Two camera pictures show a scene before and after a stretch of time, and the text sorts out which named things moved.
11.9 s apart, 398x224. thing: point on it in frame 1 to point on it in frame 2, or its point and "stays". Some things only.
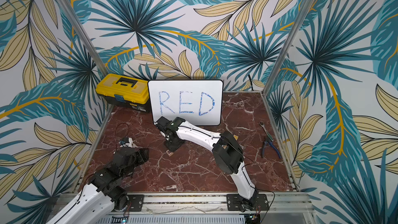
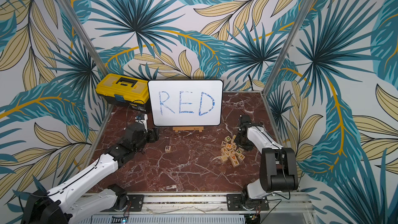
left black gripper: x=141 y=155 to x=153 y=134
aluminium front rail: x=281 y=209 stays
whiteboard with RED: x=197 y=102 stays
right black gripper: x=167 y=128 to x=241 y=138
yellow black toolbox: x=128 y=91 stays
